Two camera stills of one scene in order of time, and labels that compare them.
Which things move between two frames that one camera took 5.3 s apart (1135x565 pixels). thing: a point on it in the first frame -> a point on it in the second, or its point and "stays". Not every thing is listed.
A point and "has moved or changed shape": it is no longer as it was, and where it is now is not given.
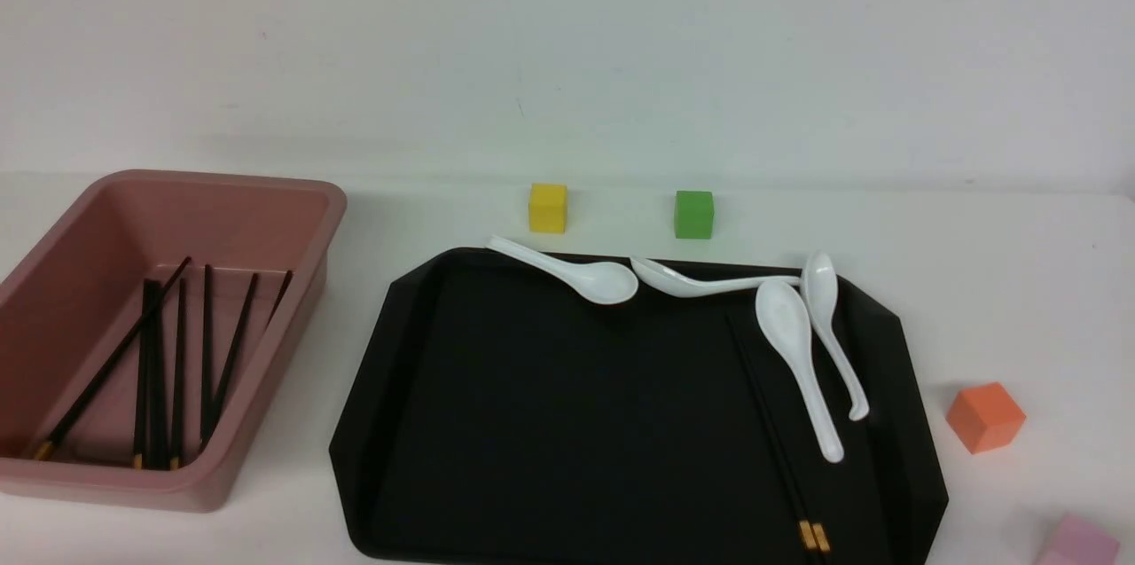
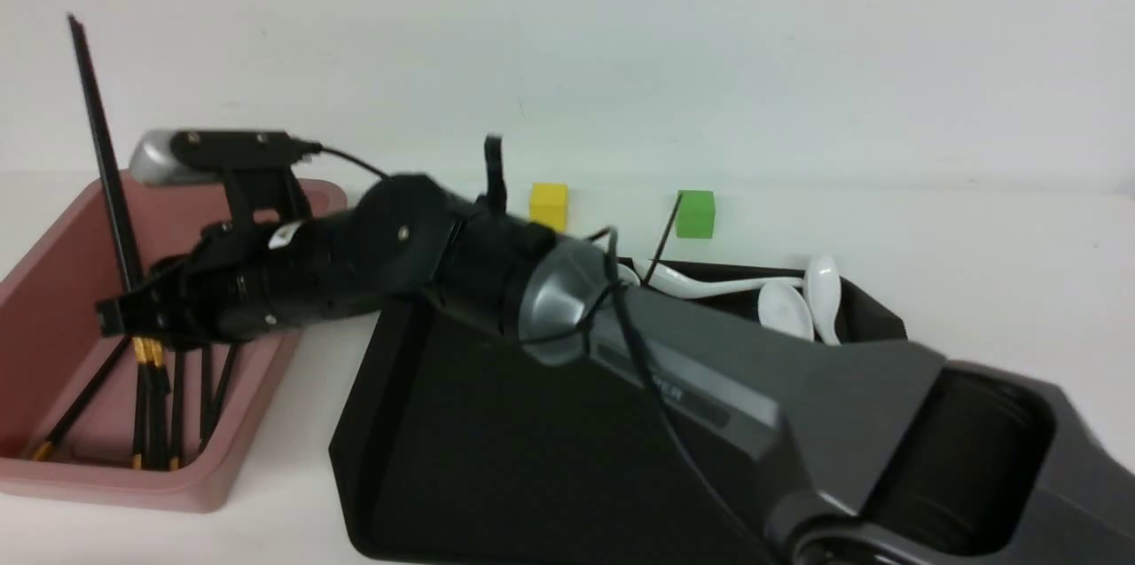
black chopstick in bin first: x=144 y=372 stays
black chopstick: x=822 y=545 has moved or changed shape
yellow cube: x=548 y=207 stays
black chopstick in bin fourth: x=207 y=352 stays
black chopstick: x=808 y=539 has moved or changed shape
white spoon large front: x=783 y=310 stays
